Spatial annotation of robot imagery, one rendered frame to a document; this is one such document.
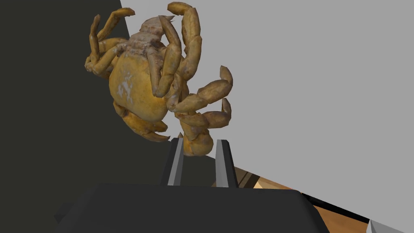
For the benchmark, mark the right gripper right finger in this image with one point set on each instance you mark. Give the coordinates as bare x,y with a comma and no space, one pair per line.
223,165

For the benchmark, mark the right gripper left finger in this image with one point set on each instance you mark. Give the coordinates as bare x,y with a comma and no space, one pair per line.
175,165

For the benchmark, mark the yellow brown crab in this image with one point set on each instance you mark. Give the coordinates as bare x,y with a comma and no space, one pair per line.
142,87

